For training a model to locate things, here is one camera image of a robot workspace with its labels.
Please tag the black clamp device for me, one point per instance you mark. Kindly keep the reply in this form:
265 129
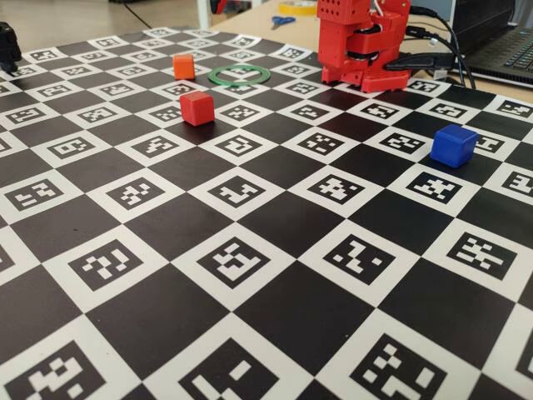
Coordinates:
8 46

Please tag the yellow tape roll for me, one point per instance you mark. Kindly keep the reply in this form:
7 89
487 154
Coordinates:
300 11

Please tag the black white marker checkerboard mat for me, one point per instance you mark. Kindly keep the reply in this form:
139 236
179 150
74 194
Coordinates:
266 291

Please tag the black flat plug adapter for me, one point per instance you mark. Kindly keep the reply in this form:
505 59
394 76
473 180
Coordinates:
420 61

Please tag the red cube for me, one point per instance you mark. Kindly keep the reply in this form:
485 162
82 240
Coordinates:
195 109

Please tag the white table leg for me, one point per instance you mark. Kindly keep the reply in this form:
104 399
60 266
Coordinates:
204 12

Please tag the red robot arm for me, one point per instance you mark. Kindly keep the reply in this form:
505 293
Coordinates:
333 41

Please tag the pale blue panel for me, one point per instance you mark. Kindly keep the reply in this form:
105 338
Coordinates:
443 6

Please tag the black laptop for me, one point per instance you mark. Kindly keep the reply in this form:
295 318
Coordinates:
491 25

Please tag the blue cube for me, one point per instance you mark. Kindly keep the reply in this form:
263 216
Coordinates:
451 146

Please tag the orange cube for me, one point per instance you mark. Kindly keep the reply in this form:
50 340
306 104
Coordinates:
184 68

